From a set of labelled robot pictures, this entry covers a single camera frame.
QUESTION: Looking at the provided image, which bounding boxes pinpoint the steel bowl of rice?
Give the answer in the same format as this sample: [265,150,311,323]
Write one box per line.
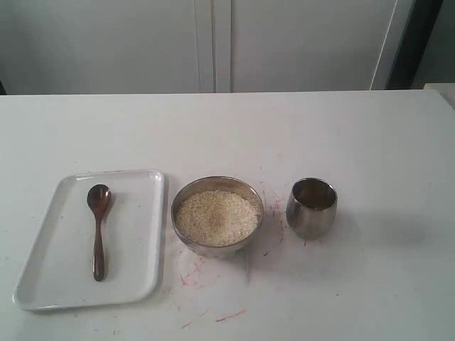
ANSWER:
[171,176,264,258]

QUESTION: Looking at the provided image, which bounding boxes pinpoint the small steel cup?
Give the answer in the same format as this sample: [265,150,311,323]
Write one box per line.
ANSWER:
[286,178,338,239]

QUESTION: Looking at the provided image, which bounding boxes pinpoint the white rectangular tray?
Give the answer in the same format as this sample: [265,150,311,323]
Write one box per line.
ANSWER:
[13,170,166,311]

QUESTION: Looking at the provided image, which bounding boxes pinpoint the white cabinet doors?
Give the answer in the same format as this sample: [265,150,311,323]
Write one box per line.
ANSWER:
[1,1,412,94]

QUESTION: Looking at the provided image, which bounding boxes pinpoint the white rice grains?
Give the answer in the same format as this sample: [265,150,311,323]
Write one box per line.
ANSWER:
[176,190,258,247]

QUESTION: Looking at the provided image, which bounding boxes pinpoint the brown wooden spoon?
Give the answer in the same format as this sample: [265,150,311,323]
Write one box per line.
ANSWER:
[87,184,112,282]

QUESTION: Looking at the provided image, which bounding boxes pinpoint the dark pillar at right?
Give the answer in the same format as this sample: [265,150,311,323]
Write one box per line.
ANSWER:
[385,0,444,90]

